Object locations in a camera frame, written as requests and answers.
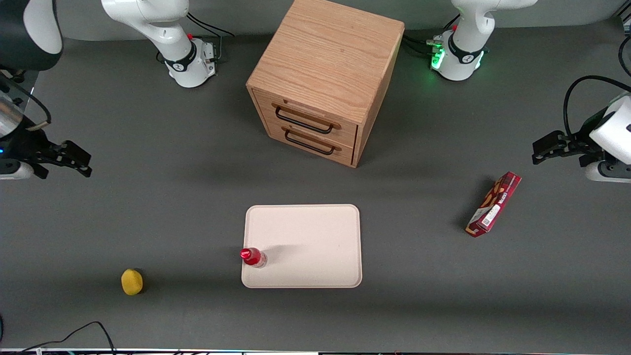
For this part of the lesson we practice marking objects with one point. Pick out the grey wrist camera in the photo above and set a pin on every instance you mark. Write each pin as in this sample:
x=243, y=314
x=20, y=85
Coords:
x=611, y=171
x=14, y=170

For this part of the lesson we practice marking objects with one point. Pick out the beige rectangular tray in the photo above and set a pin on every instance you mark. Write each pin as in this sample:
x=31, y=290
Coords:
x=310, y=241

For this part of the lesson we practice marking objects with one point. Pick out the red snack box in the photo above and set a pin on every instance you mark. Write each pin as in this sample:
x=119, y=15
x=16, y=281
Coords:
x=494, y=204

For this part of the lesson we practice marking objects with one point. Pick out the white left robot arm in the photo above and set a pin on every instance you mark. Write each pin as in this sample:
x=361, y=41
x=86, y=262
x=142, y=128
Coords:
x=468, y=29

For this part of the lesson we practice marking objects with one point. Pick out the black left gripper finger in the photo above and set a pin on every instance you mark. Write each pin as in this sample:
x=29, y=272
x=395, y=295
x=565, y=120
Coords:
x=549, y=156
x=552, y=141

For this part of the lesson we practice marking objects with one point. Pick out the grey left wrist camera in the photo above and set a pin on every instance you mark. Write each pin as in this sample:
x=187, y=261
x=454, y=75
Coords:
x=611, y=171

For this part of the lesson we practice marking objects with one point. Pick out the wooden drawer cabinet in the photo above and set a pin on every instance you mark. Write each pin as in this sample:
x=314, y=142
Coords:
x=325, y=59

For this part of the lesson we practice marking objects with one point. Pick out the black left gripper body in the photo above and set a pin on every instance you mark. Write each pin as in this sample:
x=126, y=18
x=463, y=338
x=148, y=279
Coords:
x=579, y=144

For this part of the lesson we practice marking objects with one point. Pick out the red coke bottle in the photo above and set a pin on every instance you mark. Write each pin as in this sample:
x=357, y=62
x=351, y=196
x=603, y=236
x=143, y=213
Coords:
x=252, y=257

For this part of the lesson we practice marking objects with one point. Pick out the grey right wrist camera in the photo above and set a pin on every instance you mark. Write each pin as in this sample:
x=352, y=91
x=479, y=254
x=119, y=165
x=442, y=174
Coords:
x=14, y=170

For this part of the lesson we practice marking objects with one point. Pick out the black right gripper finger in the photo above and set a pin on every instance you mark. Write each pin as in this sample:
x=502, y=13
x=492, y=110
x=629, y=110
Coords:
x=76, y=154
x=74, y=166

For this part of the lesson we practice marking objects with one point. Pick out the yellow sponge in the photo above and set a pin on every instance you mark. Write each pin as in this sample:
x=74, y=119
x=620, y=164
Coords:
x=131, y=282

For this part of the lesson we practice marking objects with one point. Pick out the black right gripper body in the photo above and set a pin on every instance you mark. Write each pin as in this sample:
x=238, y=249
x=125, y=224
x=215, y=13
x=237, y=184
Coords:
x=30, y=148

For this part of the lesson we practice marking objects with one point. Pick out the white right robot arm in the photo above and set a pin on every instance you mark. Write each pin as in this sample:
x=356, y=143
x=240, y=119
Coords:
x=148, y=19

